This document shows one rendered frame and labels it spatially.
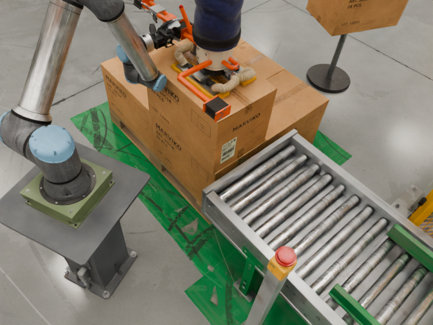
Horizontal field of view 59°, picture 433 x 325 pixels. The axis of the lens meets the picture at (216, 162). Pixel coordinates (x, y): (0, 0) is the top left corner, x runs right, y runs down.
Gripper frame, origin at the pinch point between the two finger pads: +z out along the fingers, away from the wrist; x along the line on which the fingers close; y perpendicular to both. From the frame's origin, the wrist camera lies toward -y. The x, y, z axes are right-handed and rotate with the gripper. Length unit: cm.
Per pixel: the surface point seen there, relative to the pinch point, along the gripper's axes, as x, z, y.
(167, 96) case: -25.3, -20.7, 16.0
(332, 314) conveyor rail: -48, -31, 144
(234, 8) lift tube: 27.7, -0.1, 38.1
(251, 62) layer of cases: -53, 66, -3
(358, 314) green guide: -47, -23, 151
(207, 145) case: -34, -21, 50
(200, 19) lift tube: 21.3, -10.0, 28.4
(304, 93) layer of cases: -53, 71, 42
